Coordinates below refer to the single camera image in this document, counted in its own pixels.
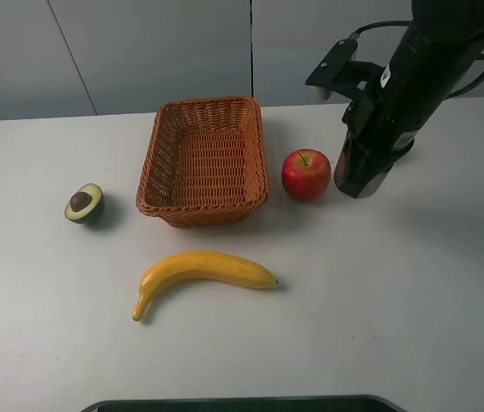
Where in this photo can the halved avocado with pit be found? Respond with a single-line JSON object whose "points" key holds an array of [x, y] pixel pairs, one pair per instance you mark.
{"points": [[86, 205]]}

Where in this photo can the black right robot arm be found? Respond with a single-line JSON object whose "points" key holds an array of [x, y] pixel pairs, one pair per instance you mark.
{"points": [[447, 21]]}

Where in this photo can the brown wicker basket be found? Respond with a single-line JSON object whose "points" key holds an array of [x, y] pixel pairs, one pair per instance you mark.
{"points": [[206, 163]]}

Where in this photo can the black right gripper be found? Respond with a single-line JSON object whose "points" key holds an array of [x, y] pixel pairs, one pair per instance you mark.
{"points": [[384, 121]]}

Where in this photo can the red apple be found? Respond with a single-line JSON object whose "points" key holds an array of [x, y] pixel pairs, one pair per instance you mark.
{"points": [[305, 175]]}

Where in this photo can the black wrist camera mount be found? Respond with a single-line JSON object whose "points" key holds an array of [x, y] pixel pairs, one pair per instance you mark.
{"points": [[340, 73]]}

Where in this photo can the yellow banana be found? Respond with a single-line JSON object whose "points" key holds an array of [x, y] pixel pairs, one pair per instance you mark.
{"points": [[199, 266]]}

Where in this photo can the grey translucent plastic cup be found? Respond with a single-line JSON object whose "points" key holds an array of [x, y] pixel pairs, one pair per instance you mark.
{"points": [[373, 185]]}

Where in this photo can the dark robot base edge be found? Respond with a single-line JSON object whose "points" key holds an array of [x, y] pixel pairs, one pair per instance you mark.
{"points": [[315, 403]]}

